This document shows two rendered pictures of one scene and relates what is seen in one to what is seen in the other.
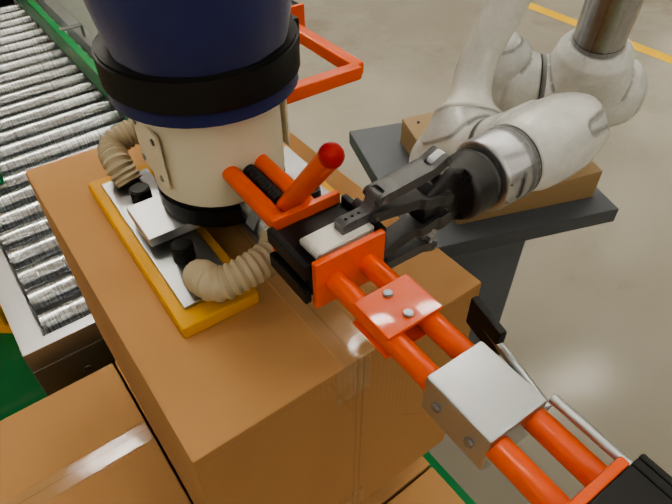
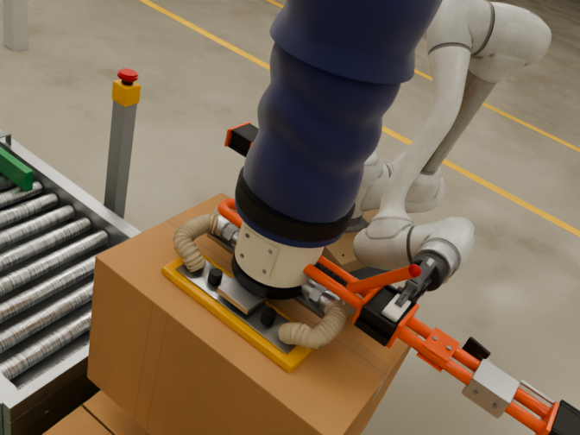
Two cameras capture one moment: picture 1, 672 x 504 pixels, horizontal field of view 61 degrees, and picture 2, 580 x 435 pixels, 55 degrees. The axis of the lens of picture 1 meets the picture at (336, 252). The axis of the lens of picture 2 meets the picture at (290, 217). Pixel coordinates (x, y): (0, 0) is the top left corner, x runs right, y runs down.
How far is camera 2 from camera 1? 0.66 m
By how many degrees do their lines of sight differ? 24
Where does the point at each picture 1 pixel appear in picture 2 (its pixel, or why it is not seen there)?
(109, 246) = (201, 314)
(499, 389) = (501, 380)
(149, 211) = (235, 290)
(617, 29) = (438, 160)
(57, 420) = not seen: outside the picture
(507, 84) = (370, 184)
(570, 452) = (535, 403)
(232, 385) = (331, 398)
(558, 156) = (465, 255)
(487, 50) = (405, 185)
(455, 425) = (487, 399)
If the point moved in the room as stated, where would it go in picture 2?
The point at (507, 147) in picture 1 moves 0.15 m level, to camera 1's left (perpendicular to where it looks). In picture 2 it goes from (449, 253) to (388, 254)
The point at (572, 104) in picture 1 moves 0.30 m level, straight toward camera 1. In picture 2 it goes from (465, 226) to (491, 322)
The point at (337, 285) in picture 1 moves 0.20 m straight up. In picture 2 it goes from (407, 335) to (457, 250)
